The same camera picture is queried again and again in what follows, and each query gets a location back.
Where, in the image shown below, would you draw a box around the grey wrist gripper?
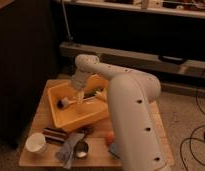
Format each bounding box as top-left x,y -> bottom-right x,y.
71,70 -> 88,104

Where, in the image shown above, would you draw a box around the white dish brush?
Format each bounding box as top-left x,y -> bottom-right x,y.
56,96 -> 92,109

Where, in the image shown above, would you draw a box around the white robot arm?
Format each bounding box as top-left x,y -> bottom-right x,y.
72,54 -> 171,171

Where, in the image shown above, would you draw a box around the yellow plastic bin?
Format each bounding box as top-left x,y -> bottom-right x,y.
48,80 -> 109,132

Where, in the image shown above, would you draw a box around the dark striped block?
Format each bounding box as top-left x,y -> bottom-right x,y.
43,128 -> 68,144

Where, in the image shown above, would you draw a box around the wooden table board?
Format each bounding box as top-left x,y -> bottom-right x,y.
18,78 -> 175,168

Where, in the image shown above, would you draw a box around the orange ball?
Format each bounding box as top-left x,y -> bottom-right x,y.
105,131 -> 114,146

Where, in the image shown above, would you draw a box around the metal measuring cup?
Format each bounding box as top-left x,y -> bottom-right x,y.
74,141 -> 89,158

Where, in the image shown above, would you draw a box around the grey cloth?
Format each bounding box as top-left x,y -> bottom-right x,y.
55,133 -> 84,169

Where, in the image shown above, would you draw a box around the blue sponge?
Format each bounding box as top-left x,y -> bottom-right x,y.
108,143 -> 119,158

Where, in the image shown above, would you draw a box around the white paper cup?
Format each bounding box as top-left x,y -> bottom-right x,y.
25,133 -> 47,154

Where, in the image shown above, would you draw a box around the dark cabinet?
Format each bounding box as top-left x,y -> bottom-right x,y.
0,0 -> 59,149

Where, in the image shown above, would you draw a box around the grey shelf rail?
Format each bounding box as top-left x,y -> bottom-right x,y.
60,42 -> 205,78

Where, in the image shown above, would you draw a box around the black cables on floor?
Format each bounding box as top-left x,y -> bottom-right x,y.
179,63 -> 205,171

